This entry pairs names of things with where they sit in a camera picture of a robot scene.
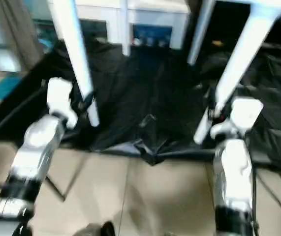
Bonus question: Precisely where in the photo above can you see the white glass-door cabinet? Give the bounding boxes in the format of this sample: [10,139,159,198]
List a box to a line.
[76,0,190,50]

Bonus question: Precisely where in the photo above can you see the white plastic table leg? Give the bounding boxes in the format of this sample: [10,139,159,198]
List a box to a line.
[48,0,100,127]
[193,7,280,145]
[120,0,131,56]
[187,0,216,66]

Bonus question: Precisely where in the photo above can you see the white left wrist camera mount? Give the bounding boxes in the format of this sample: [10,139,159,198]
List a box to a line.
[46,77,79,130]

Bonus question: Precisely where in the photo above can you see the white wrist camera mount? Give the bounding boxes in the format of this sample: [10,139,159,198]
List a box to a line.
[210,97,264,140]
[46,77,79,130]

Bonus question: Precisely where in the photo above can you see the grey-brown curtain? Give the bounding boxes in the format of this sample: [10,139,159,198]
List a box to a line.
[0,0,45,72]

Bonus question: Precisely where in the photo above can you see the black folding table frame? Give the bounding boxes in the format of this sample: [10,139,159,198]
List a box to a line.
[44,176,68,200]

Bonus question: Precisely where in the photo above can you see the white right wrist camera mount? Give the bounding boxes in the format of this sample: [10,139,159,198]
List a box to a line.
[210,97,264,140]

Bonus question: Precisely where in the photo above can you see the black speaker with gold label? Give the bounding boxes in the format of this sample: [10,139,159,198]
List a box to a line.
[189,0,281,51]

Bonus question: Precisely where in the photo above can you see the black mat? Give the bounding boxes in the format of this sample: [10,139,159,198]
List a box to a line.
[0,39,281,182]

